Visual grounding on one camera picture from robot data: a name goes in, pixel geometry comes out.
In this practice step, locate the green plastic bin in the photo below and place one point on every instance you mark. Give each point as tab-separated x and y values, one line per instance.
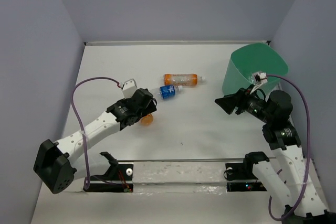
246	61

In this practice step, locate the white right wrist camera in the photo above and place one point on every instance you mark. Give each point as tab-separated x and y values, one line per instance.
259	78

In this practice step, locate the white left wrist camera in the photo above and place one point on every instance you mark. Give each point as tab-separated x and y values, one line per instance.
128	88

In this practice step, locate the small orange juice bottle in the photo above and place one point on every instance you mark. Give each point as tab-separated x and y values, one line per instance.
147	120

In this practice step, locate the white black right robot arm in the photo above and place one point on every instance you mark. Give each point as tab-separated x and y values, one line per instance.
293	187

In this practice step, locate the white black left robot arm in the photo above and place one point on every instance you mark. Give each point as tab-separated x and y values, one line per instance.
55	161

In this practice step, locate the long orange label bottle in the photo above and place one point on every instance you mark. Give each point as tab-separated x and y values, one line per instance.
188	80

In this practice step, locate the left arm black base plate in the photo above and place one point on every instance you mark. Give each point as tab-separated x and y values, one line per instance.
114	180

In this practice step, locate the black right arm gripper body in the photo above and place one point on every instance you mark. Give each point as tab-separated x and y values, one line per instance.
252	104

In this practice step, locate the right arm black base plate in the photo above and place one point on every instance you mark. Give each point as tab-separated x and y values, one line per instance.
239	179

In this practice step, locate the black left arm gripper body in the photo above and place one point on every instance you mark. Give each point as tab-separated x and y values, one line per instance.
149	109

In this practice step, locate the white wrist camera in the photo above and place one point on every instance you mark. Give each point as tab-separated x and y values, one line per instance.
259	78
128	88

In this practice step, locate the blue label clear bottle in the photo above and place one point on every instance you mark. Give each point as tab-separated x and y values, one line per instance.
165	92

